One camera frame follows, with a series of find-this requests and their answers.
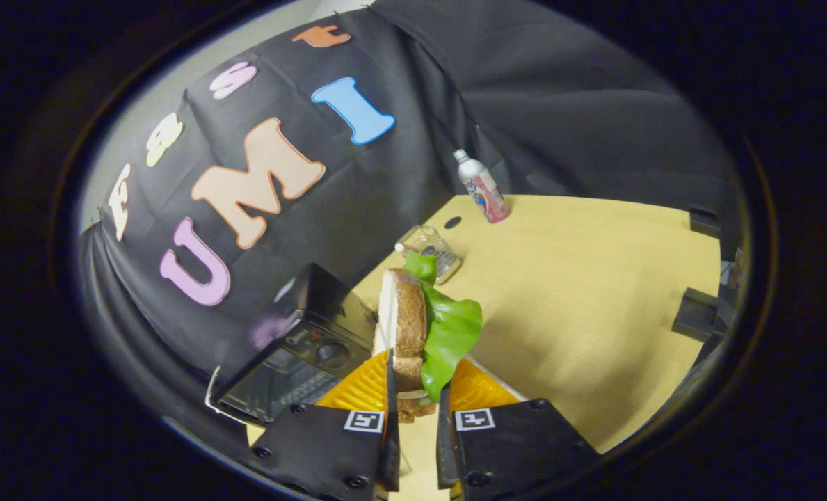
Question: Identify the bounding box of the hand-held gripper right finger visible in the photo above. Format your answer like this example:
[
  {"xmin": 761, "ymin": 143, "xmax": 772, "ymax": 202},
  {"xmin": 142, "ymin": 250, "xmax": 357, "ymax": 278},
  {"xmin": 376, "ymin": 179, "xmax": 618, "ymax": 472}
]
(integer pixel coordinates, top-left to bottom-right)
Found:
[{"xmin": 435, "ymin": 356, "xmax": 602, "ymax": 500}]

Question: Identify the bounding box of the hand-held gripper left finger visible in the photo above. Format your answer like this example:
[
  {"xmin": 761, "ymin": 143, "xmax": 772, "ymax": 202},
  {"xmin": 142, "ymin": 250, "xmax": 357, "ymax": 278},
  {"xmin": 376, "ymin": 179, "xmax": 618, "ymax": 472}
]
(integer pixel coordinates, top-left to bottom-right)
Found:
[{"xmin": 250, "ymin": 348, "xmax": 402, "ymax": 501}]

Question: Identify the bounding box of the black toaster oven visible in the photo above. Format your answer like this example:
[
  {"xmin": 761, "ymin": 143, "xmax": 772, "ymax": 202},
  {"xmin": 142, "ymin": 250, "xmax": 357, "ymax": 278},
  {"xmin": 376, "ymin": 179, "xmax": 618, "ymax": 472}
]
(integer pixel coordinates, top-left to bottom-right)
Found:
[{"xmin": 204, "ymin": 262, "xmax": 380, "ymax": 427}]

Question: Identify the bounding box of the bread and lettuce sandwich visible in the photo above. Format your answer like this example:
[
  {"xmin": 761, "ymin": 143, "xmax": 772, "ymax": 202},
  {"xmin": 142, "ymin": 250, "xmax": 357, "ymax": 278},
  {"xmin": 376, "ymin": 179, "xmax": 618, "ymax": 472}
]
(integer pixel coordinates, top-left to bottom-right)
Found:
[{"xmin": 371, "ymin": 251, "xmax": 484, "ymax": 424}]

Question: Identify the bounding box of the clear glass jar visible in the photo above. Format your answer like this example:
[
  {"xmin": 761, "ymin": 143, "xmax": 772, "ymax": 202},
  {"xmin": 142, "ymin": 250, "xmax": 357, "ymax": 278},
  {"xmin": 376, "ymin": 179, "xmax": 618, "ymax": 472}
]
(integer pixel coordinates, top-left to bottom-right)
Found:
[{"xmin": 394, "ymin": 224, "xmax": 463, "ymax": 287}]

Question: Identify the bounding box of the black table clamp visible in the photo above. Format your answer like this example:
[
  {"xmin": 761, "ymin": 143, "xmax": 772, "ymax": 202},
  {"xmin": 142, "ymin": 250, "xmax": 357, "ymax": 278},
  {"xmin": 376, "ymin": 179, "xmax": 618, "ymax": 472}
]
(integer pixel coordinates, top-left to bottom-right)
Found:
[
  {"xmin": 671, "ymin": 286, "xmax": 728, "ymax": 342},
  {"xmin": 689, "ymin": 203, "xmax": 724, "ymax": 239}
]

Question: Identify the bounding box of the pink label bottle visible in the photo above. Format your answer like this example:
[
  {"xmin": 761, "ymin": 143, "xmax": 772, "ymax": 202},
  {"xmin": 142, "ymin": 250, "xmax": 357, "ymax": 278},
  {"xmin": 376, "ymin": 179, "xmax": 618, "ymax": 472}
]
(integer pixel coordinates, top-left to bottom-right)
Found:
[{"xmin": 452, "ymin": 148, "xmax": 512, "ymax": 225}]

